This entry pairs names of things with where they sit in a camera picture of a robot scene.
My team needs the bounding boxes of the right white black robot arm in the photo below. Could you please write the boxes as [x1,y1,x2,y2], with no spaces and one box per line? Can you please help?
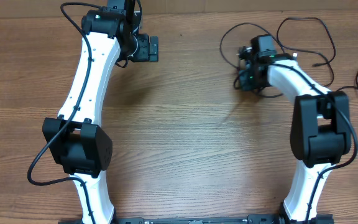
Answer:
[237,34,354,223]

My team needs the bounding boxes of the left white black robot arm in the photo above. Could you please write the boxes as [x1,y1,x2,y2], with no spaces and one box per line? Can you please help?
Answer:
[42,1,158,223]

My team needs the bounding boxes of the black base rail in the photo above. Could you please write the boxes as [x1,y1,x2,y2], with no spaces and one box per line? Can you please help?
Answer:
[57,213,281,224]

